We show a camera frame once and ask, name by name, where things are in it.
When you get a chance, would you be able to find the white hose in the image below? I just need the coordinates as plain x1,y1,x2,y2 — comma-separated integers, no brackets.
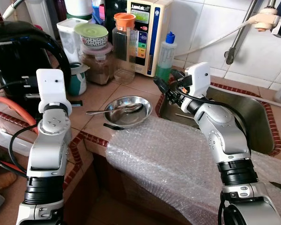
173,16,258,59

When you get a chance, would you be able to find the clear bubble wrap sheet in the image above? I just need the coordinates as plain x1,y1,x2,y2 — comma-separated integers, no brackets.
104,115,281,223

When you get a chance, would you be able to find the white jar green base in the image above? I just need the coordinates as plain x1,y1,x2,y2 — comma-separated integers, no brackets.
65,0,93,22

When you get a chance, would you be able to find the patterned bowl green lid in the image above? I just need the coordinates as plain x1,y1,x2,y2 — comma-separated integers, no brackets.
74,22,109,50

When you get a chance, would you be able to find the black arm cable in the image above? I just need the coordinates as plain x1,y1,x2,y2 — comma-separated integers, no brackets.
0,77,40,164
176,87,251,155

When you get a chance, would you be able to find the clear container white lid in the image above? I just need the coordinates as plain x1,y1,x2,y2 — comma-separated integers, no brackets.
56,18,87,64

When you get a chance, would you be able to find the steel spoon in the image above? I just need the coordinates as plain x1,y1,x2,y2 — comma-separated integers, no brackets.
87,104,143,115

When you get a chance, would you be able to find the short black strip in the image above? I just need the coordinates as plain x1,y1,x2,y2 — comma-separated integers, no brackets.
103,123,127,130

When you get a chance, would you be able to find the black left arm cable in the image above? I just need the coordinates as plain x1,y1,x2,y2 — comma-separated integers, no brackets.
0,77,40,164

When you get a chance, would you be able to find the long black strip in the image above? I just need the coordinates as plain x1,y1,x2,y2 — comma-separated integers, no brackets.
266,180,281,195

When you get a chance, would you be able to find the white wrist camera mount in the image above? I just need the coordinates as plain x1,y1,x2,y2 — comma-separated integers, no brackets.
184,62,211,100
36,69,72,114

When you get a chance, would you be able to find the shallow steel bowl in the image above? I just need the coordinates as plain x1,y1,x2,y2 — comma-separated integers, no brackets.
104,95,153,128

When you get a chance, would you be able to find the black kettle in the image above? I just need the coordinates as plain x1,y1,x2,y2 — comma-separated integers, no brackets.
0,21,71,118

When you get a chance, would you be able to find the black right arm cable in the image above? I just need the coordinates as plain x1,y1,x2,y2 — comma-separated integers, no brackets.
176,87,251,155

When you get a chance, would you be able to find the beige faucet diverter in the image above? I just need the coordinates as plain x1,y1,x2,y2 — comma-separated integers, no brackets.
250,12,281,32

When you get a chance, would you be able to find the green soap bottle blue cap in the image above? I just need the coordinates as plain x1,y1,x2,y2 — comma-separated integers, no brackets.
155,31,177,83

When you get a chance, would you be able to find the beige water ionizer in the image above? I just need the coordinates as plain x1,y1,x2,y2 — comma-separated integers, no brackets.
126,0,173,77

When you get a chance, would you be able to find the steel faucet spout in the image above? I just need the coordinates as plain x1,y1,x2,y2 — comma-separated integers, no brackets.
225,0,277,65

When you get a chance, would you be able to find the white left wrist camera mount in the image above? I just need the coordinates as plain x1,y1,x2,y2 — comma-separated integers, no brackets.
36,69,72,114

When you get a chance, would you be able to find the teal mug white lid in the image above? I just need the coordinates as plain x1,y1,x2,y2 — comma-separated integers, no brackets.
68,63,89,97

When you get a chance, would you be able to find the brown-filled jar pink lid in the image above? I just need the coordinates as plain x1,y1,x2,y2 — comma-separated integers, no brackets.
81,41,115,86

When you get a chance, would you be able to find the stainless steel sink basin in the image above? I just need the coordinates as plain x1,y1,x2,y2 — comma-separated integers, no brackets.
155,75,281,158

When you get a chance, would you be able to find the glass pitcher orange lid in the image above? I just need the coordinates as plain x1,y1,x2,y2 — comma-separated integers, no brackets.
112,13,146,84

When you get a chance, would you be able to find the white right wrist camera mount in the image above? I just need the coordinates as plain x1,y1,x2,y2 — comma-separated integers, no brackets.
184,62,211,100

